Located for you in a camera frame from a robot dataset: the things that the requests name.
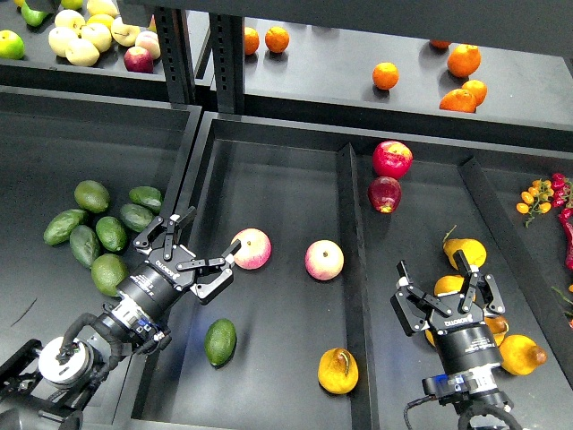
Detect red apple on shelf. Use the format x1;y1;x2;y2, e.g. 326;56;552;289
124;46;154;73

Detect black left bin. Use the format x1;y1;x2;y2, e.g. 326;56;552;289
1;86;202;359

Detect pale yellow pear centre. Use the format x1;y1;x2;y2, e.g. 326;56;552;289
81;22;112;53

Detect pink apple right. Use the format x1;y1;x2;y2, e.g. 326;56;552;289
304;239;344;281

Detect dark red apple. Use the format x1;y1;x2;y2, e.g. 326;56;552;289
367;176;402;214

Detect pale yellow pear left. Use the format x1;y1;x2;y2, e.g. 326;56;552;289
48;27;78;57

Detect orange on shelf far left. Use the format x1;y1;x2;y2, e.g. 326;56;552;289
244;27;260;56

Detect black shelf post left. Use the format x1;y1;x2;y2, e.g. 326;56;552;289
154;6;195;105

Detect orange on shelf front right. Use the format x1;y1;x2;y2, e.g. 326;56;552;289
440;89;477;113

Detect avocado top right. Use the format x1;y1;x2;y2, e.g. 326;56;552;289
128;185;163;214

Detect pale yellow pear right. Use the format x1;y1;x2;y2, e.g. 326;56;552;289
110;16;141;47

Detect avocado top left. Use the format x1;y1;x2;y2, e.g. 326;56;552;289
74;180;111;213

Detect black shelf post right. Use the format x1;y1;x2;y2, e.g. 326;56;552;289
209;13;244;115

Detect black right bin divider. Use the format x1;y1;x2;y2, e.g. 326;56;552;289
458;157;572;382

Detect orange cherry tomato bunch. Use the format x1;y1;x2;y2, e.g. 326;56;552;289
516;179;554;228

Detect peach on shelf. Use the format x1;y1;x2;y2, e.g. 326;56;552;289
135;30;161;60

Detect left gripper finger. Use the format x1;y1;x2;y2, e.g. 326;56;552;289
176;239;241;305
133;206;196;261

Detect avocado lower left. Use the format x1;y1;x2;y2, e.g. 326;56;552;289
69;225;100;269

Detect black shelf post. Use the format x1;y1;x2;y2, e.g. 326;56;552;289
209;13;244;115
154;6;195;105

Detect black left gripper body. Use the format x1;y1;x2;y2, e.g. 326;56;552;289
117;245;196;316

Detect yellow pear top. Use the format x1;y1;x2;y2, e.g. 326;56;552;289
442;226;487;269

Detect red chili peppers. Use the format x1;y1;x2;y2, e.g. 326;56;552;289
552;173;572;270

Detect avocado centre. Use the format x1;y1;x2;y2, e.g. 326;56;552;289
96;216;127;253

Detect pale yellow pear front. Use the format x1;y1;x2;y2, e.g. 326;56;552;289
64;39;100;67

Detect pink apple left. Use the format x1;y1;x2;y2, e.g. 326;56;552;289
231;228;272;270

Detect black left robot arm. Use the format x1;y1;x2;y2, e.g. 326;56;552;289
1;207;242;429

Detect bright red apple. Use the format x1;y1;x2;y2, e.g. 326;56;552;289
372;141;414;179

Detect black middle bin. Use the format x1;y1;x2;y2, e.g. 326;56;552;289
126;114;572;429

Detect avocado far left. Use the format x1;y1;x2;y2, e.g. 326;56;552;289
43;208;89;245

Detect black bin divider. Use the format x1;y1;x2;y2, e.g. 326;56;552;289
336;143;380;429
458;157;572;382

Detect pink apple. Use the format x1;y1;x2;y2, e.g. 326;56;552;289
304;239;344;281
231;228;272;270

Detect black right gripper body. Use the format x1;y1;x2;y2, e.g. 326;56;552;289
429;309;502;374

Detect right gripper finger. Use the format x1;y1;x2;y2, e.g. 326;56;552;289
390;260;450;336
453;249;505;316

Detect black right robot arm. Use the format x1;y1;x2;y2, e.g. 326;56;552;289
390;250;522;429

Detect orange on shelf small right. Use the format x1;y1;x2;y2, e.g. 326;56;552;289
462;80;488;106

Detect green avocado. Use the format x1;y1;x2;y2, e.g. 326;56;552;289
203;318;236;367

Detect black bin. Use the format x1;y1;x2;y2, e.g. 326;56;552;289
126;114;572;429
1;86;202;359

